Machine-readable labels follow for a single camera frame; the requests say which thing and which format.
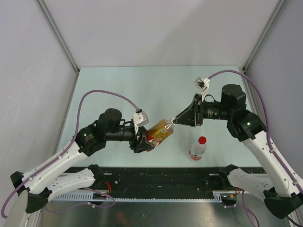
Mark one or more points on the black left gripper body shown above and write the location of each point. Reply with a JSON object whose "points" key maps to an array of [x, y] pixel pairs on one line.
{"points": [[135, 144]]}

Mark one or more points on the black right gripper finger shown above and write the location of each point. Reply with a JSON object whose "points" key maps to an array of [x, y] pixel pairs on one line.
{"points": [[188, 113], [190, 123]]}

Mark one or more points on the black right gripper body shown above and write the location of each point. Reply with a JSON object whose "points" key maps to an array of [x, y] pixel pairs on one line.
{"points": [[199, 105]]}

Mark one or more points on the amber tea bottle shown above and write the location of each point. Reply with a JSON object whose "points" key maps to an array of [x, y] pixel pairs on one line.
{"points": [[160, 131]]}

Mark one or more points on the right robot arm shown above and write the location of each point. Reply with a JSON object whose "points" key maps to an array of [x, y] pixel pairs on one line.
{"points": [[279, 191]]}

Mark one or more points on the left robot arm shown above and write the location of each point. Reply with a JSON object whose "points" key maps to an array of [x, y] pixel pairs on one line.
{"points": [[45, 182]]}

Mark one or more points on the red cap water bottle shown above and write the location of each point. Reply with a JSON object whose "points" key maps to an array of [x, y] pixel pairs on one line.
{"points": [[198, 149]]}

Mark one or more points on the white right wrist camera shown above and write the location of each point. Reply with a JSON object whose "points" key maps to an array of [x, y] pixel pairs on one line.
{"points": [[203, 85]]}

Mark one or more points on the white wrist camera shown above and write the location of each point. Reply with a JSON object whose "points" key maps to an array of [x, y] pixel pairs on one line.
{"points": [[203, 85], [140, 120]]}

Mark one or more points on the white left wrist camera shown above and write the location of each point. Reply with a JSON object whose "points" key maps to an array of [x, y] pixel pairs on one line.
{"points": [[140, 120]]}

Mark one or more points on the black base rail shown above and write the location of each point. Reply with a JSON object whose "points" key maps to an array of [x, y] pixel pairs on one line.
{"points": [[165, 183]]}

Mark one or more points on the white slotted cable duct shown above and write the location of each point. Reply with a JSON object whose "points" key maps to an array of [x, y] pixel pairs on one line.
{"points": [[93, 197]]}

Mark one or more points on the aluminium corner frame post right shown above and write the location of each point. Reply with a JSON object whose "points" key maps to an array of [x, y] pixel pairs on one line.
{"points": [[272, 20]]}

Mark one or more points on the aluminium corner frame post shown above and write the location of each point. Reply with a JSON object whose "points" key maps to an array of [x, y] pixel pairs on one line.
{"points": [[57, 34], [272, 20]]}

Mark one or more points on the aluminium corner frame post left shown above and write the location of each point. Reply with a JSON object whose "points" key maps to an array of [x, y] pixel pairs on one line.
{"points": [[57, 34]]}

